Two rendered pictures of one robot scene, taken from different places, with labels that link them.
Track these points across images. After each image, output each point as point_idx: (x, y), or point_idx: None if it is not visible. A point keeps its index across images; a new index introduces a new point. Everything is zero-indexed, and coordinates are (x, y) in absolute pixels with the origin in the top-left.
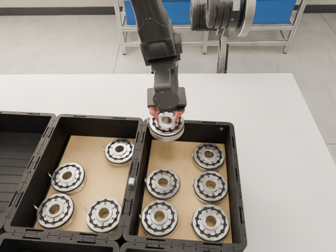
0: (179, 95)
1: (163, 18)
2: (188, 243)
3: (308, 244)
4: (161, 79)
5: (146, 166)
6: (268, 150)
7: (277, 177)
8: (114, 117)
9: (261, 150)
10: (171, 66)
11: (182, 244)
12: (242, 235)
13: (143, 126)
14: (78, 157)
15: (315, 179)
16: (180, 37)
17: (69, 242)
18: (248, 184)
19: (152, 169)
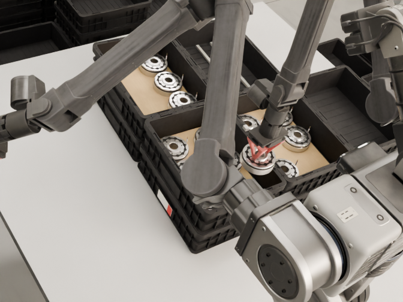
0: (259, 136)
1: (286, 60)
2: (181, 110)
3: (77, 210)
4: (265, 81)
5: (253, 177)
6: (148, 298)
7: (125, 265)
8: (312, 173)
9: (156, 293)
10: (268, 89)
11: (184, 108)
12: (150, 126)
13: (281, 175)
14: (310, 159)
15: (81, 284)
16: (278, 90)
17: (247, 88)
18: (152, 242)
19: (245, 175)
